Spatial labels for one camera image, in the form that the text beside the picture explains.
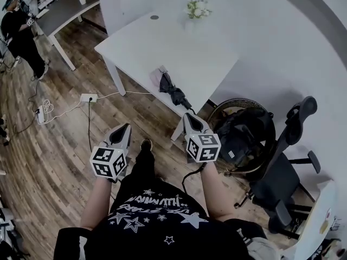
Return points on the white rounded side table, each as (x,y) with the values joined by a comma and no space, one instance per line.
(317,221)

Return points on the round wicker basket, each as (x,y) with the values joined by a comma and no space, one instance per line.
(241,103)

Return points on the black office chair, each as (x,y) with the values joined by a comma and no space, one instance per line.
(279,177)

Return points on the person's left forearm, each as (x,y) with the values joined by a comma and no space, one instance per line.
(96,202)

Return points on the person's black shoe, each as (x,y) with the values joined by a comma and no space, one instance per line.
(146,144)

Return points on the grey desk with white legs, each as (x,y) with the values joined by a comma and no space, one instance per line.
(65,12)

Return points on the person's black star-print shirt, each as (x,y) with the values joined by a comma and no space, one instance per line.
(157,226)

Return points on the white power strip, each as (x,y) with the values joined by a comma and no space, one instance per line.
(89,98)
(41,114)

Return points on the black umbrella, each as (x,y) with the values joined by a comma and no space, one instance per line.
(173,91)

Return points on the pink fabric pouch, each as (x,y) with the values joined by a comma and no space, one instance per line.
(155,76)

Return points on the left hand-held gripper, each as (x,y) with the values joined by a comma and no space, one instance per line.
(107,161)

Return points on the person's right forearm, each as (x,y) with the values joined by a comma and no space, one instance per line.
(217,194)

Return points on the person's black trouser leg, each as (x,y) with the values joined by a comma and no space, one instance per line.
(145,164)

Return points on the black backpack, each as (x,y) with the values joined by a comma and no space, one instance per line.
(238,137)

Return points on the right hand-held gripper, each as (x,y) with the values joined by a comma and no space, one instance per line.
(203,146)

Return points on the white flower vase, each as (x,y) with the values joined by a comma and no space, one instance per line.
(193,23)

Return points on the white flower bouquet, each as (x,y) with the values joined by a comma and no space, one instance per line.
(198,7)

